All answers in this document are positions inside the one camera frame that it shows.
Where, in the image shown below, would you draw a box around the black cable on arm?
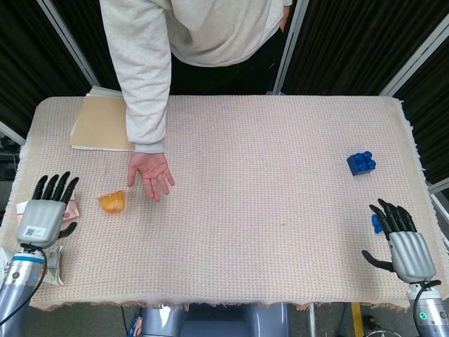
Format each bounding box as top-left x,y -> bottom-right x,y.
0,246 -> 49,326
412,279 -> 442,326

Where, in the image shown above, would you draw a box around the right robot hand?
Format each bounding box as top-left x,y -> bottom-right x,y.
361,198 -> 438,284

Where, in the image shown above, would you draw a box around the blue packet on floor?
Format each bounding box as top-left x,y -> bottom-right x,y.
129,314 -> 145,336

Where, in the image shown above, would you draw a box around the tan manila folder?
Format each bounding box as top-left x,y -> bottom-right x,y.
69,95 -> 136,152

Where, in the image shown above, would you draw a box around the aluminium frame post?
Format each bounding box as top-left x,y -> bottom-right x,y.
36,0 -> 101,87
272,0 -> 309,95
378,22 -> 449,96

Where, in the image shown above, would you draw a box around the person's right hand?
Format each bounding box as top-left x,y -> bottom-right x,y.
126,152 -> 175,203

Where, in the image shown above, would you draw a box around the green snack bag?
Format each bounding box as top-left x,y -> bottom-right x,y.
0,245 -> 65,286

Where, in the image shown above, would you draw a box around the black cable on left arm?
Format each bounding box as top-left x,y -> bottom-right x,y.
0,246 -> 49,326

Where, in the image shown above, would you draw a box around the orange jelly cup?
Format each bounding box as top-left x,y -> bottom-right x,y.
98,190 -> 127,214

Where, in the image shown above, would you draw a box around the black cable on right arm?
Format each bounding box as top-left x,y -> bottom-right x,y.
412,279 -> 442,326

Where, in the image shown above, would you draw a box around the person's torso grey sweatshirt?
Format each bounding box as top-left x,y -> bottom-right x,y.
154,0 -> 294,67

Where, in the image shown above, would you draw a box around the person's left hand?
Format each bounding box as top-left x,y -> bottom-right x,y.
279,5 -> 292,35

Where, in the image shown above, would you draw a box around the blue toy brick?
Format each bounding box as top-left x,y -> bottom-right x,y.
346,150 -> 377,178

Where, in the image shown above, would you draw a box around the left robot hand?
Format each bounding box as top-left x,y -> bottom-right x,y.
16,171 -> 80,249

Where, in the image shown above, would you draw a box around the person's right arm grey sleeve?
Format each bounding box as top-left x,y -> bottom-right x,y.
99,0 -> 173,155

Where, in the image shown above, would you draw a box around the blue tape piece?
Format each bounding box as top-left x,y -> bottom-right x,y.
370,213 -> 386,234

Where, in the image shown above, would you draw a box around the yellow floor strip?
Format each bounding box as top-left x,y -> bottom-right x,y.
351,302 -> 364,337

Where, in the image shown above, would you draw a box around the white paper sheets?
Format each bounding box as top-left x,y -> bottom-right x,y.
86,86 -> 126,99

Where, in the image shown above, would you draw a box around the beige woven tablecloth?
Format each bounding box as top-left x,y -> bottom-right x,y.
0,94 -> 439,312

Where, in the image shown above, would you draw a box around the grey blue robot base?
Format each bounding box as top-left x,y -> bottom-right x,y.
138,303 -> 292,337

